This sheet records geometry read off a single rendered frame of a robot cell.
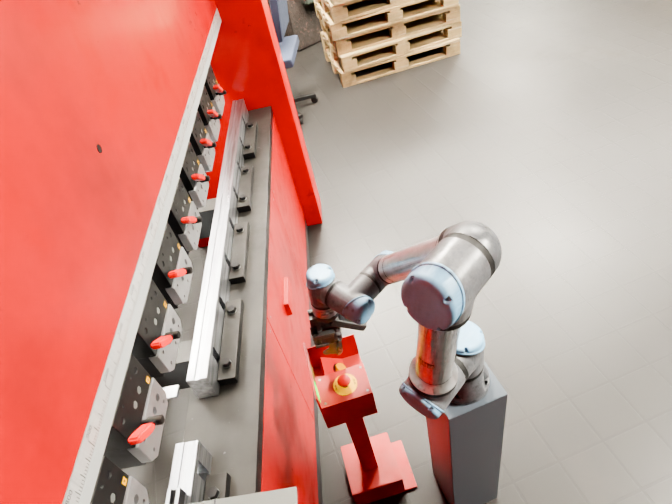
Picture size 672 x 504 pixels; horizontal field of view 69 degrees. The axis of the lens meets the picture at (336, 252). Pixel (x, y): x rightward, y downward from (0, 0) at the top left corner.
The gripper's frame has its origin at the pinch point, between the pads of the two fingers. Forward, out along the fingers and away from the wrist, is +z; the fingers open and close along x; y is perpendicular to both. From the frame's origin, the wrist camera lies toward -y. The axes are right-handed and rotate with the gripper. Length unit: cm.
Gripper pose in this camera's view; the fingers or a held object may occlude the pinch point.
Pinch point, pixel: (340, 350)
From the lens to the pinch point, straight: 153.8
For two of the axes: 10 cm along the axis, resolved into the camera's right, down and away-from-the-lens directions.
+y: -9.7, 2.3, -1.0
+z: 1.0, 7.3, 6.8
